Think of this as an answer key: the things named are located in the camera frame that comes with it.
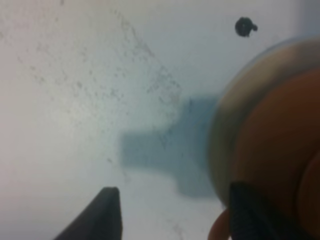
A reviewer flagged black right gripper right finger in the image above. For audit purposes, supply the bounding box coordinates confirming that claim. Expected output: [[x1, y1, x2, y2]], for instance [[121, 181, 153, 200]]
[[229, 182, 313, 240]]

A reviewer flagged brown clay teapot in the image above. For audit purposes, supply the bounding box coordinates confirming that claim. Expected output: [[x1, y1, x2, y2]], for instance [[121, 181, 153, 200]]
[[208, 67, 320, 240]]

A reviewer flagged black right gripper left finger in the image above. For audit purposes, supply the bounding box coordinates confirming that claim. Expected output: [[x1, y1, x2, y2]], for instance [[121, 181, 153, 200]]
[[56, 187, 123, 240]]

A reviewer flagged beige round teapot coaster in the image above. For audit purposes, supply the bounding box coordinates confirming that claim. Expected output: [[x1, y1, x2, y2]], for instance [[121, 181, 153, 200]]
[[206, 35, 320, 206]]

